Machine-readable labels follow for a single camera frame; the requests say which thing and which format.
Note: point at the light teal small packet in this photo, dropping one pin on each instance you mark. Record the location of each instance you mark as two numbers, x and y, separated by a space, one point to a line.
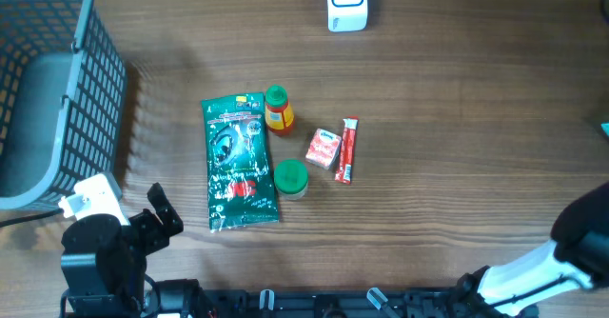
605 129

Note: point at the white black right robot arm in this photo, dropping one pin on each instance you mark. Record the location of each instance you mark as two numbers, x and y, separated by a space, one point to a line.
574 257

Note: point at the grey plastic mesh basket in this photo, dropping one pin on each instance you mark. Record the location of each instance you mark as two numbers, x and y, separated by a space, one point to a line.
63 90

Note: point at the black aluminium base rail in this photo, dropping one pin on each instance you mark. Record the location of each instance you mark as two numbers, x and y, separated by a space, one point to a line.
413 303

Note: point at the green foil snack bag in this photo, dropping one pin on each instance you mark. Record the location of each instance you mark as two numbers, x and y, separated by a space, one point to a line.
240 188

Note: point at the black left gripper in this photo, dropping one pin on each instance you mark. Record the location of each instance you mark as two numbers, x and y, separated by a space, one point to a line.
158 235

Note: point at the red sauce bottle green cap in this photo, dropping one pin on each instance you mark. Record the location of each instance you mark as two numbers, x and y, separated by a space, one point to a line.
279 115

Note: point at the green lid clear jar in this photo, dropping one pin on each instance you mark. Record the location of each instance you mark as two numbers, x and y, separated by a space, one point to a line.
291 179

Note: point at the red white tissue packet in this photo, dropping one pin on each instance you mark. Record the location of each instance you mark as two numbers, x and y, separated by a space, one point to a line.
324 148

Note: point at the red stick sachet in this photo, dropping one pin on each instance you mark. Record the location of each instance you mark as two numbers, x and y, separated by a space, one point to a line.
344 169

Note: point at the white barcode scanner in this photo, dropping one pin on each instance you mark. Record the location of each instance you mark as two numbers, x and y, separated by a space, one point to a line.
347 15

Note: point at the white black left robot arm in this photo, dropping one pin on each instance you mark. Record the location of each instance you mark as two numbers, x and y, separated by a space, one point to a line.
105 263

